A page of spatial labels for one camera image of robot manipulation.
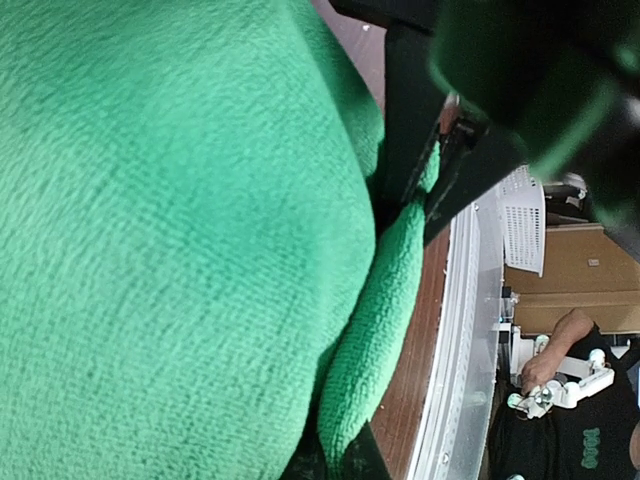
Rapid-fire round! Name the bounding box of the cardboard box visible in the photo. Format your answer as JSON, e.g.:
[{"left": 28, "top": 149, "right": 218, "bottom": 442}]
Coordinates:
[{"left": 505, "top": 225, "right": 639, "bottom": 334}]

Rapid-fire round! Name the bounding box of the operator black shirt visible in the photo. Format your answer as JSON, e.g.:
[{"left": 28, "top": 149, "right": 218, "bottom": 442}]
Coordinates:
[{"left": 489, "top": 327, "right": 639, "bottom": 480}]

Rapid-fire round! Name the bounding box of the white perforated metal box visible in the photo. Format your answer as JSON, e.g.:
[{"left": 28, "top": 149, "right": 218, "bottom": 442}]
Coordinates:
[{"left": 498, "top": 165, "right": 546, "bottom": 277}]

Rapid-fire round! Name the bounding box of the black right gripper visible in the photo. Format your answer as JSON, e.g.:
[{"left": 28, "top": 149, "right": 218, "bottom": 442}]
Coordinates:
[{"left": 334, "top": 1, "right": 639, "bottom": 245}]

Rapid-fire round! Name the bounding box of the operator hand upper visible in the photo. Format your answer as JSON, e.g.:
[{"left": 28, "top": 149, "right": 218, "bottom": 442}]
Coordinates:
[{"left": 521, "top": 347, "right": 564, "bottom": 396}]

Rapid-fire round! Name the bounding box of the operator forearm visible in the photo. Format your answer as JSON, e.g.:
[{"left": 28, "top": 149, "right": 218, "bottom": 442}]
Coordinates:
[{"left": 544, "top": 309, "right": 594, "bottom": 363}]

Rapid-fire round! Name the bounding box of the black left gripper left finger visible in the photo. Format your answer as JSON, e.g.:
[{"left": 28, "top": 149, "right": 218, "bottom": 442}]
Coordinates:
[{"left": 280, "top": 444, "right": 327, "bottom": 480}]

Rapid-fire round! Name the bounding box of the green towel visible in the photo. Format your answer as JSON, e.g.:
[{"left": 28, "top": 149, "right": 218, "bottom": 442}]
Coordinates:
[{"left": 1, "top": 1, "right": 423, "bottom": 479}]

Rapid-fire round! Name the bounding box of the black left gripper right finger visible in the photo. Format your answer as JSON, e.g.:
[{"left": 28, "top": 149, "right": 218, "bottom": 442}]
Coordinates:
[{"left": 342, "top": 422, "right": 391, "bottom": 480}]

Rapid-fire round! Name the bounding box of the aluminium front rail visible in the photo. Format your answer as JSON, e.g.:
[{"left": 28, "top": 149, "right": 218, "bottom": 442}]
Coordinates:
[{"left": 407, "top": 194, "right": 503, "bottom": 479}]

